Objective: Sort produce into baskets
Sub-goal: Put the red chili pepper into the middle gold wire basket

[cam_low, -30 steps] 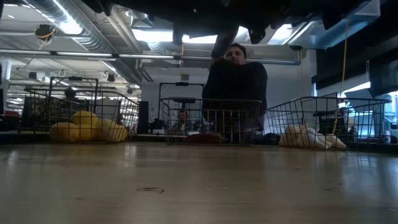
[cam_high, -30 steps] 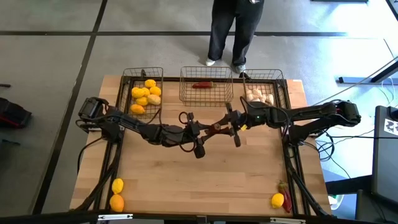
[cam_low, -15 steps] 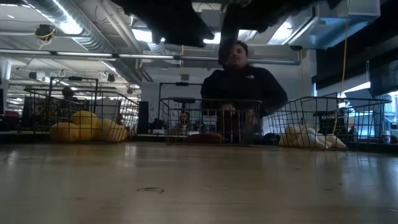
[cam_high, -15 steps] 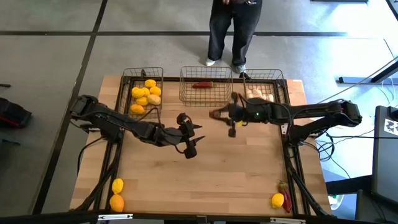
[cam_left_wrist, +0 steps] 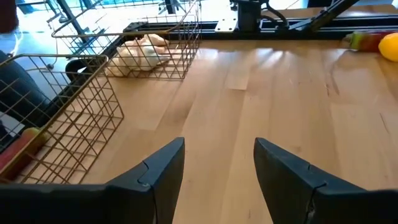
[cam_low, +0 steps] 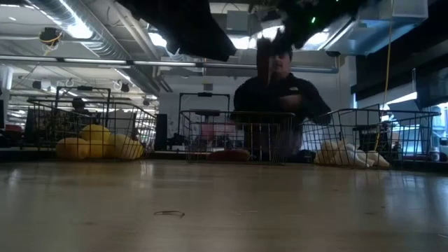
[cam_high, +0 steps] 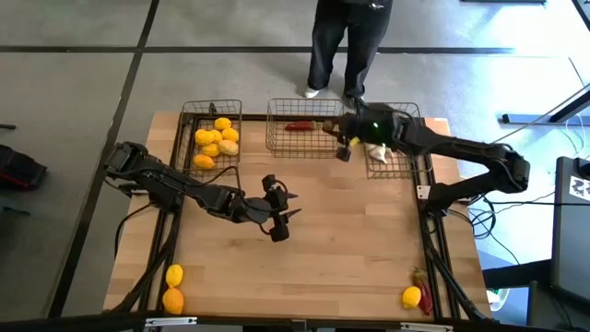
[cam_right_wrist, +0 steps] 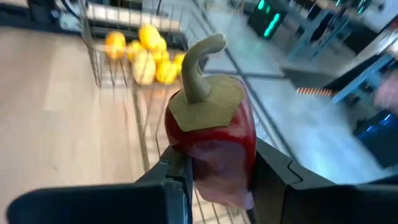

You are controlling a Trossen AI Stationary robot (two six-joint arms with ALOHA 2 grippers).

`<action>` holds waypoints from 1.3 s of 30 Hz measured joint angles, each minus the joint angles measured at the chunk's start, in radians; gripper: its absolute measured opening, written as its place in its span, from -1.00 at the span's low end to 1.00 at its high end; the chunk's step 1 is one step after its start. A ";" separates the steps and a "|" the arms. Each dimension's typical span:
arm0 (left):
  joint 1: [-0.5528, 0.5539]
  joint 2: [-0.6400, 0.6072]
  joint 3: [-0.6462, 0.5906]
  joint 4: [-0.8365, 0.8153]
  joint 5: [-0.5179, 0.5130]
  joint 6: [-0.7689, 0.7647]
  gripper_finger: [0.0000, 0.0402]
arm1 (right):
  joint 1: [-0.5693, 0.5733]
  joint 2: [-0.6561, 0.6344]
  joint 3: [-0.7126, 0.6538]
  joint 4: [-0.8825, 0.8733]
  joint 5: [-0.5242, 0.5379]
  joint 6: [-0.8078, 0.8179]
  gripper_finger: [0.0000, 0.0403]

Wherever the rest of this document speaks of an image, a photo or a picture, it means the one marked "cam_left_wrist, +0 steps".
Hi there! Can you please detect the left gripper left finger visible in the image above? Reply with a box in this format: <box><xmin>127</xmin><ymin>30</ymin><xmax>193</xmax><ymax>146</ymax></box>
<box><xmin>0</xmin><ymin>137</ymin><xmax>186</xmax><ymax>224</ymax></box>

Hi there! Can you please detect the bronze wire basket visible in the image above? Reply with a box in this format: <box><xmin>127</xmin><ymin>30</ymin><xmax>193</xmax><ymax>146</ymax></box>
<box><xmin>51</xmin><ymin>0</ymin><xmax>201</xmax><ymax>80</ymax></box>
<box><xmin>0</xmin><ymin>53</ymin><xmax>125</xmax><ymax>185</ymax></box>

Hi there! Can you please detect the yellow lemon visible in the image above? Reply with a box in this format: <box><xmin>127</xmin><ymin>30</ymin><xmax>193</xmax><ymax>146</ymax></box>
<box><xmin>377</xmin><ymin>32</ymin><xmax>398</xmax><ymax>62</ymax></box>

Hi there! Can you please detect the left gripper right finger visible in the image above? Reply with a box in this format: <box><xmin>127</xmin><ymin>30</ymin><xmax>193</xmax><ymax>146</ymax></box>
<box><xmin>253</xmin><ymin>138</ymin><xmax>398</xmax><ymax>224</ymax></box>

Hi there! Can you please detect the person's leg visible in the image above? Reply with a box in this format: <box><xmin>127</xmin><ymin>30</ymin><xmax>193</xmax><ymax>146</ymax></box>
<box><xmin>0</xmin><ymin>49</ymin><xmax>60</xmax><ymax>131</ymax></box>

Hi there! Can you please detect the silver corner bracket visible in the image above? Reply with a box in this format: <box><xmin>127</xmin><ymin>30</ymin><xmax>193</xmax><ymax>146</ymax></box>
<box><xmin>214</xmin><ymin>17</ymin><xmax>240</xmax><ymax>33</ymax></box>

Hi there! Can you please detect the red pepper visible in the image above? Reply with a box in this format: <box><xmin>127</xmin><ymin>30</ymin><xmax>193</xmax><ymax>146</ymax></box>
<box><xmin>343</xmin><ymin>29</ymin><xmax>394</xmax><ymax>53</ymax></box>
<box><xmin>0</xmin><ymin>126</ymin><xmax>47</xmax><ymax>181</ymax></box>

